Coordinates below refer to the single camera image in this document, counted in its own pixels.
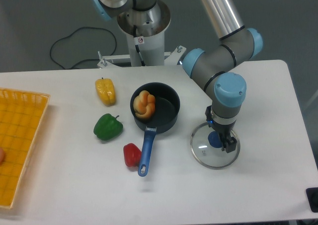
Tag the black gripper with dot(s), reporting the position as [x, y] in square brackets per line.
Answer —
[223, 127]

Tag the glass pot lid blue knob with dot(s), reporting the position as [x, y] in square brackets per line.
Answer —
[206, 148]

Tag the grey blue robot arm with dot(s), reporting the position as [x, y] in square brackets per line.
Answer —
[211, 71]

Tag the dark blue saucepan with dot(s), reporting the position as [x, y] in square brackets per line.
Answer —
[165, 116]

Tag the black object table corner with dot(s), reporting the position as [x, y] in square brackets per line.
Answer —
[312, 195]

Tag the braided bread roll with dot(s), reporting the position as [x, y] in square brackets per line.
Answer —
[144, 105]

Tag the red bell pepper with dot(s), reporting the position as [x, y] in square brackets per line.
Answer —
[132, 155]

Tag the green bell pepper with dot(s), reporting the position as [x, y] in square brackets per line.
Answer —
[108, 127]

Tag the yellow bell pepper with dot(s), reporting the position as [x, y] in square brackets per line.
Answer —
[106, 91]

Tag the yellow wicker basket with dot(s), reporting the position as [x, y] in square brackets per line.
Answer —
[21, 114]

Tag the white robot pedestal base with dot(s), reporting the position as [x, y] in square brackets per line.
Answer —
[145, 34]

